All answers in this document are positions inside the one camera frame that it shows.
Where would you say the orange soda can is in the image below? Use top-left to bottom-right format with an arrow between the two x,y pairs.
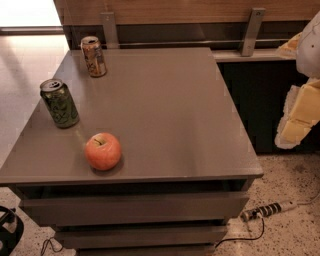
80,36 -> 107,77

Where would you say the red apple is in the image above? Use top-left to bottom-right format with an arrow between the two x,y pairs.
85,133 -> 122,171

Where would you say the green soda can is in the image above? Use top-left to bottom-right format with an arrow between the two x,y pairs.
40,79 -> 79,128

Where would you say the black power cable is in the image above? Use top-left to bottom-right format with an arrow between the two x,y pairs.
214,215 -> 266,249

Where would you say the black object at corner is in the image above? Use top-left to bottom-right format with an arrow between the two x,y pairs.
0,206 -> 24,256

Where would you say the grey drawer cabinet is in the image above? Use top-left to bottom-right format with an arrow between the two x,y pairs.
1,48 -> 262,256

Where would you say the white power strip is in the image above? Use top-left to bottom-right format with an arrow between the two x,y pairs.
240,200 -> 297,222

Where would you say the left metal bracket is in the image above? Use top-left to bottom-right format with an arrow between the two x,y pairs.
100,12 -> 120,49

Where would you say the horizontal metal rail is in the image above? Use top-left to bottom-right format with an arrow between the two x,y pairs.
103,38 -> 287,49

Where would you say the right metal bracket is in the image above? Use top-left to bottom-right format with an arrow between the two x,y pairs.
241,7 -> 266,57

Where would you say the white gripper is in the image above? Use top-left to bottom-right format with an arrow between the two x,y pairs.
275,11 -> 320,149

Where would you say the metal bracket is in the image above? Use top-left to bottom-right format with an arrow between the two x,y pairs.
100,12 -> 120,49
241,7 -> 266,57

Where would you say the black cable under cabinet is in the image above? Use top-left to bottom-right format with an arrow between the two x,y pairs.
39,236 -> 64,256

